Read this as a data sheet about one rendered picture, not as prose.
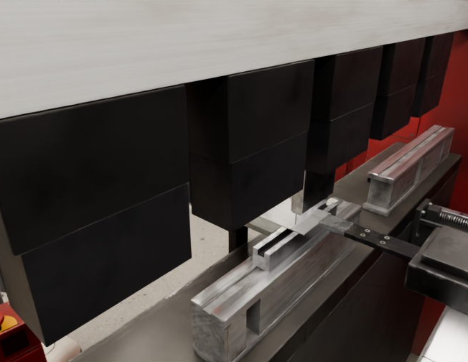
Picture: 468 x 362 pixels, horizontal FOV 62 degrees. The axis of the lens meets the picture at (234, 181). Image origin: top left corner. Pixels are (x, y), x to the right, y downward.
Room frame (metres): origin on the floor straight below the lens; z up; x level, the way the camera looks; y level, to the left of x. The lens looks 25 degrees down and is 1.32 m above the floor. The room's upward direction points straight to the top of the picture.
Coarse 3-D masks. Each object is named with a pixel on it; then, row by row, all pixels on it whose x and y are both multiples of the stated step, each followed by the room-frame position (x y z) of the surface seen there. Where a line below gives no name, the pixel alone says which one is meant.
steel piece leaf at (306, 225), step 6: (318, 210) 0.57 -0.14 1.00; (312, 216) 0.55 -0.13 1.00; (318, 216) 0.55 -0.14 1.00; (324, 216) 0.55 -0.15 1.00; (300, 222) 0.53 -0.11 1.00; (306, 222) 0.53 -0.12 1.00; (312, 222) 0.53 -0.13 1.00; (294, 228) 0.52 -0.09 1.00; (300, 228) 0.52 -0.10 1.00; (306, 228) 0.52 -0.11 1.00
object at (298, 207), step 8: (304, 176) 0.52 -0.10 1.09; (312, 176) 0.54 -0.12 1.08; (320, 176) 0.56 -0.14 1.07; (328, 176) 0.58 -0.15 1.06; (304, 184) 0.52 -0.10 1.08; (312, 184) 0.54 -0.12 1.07; (320, 184) 0.56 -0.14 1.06; (328, 184) 0.58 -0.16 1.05; (304, 192) 0.52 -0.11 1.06; (312, 192) 0.54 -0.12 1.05; (320, 192) 0.56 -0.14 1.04; (328, 192) 0.58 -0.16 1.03; (296, 200) 0.53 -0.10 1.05; (304, 200) 0.52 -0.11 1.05; (312, 200) 0.54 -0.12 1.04; (320, 200) 0.56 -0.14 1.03; (296, 208) 0.53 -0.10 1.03; (304, 208) 0.52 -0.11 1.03; (312, 208) 0.56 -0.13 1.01; (296, 216) 0.53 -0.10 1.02; (304, 216) 0.54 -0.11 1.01
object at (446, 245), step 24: (360, 240) 0.48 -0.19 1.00; (384, 240) 0.48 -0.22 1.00; (432, 240) 0.43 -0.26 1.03; (456, 240) 0.43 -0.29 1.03; (408, 264) 0.40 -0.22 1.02; (432, 264) 0.39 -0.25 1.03; (456, 264) 0.38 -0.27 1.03; (408, 288) 0.40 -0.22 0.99; (432, 288) 0.38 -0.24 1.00; (456, 288) 0.36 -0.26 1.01
